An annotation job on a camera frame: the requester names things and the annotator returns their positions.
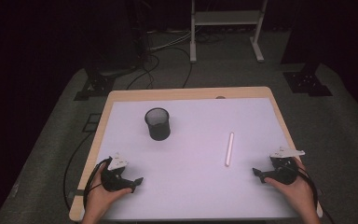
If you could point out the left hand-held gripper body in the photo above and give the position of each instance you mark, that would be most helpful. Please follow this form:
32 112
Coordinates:
113 180

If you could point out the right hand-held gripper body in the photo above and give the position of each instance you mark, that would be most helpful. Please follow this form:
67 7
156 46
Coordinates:
284 174

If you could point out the person's left hand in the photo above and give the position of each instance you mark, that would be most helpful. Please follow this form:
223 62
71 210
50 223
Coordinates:
98 199

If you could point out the person's right hand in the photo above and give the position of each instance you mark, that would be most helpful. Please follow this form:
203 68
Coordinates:
301 196

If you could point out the white pen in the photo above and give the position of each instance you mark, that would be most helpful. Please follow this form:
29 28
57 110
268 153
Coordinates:
229 149

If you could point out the white table mat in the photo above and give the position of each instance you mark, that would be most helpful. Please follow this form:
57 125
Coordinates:
192 174

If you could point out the black mesh pen holder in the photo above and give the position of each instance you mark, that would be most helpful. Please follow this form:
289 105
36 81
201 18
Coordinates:
158 124

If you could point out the grey table grommet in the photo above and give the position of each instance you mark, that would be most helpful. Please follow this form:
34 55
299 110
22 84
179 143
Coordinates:
220 97

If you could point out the black stand base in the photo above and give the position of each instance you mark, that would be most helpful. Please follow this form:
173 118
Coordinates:
94 85
307 82

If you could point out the white metal stand frame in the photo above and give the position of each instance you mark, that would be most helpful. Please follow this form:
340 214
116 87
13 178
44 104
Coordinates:
227 17

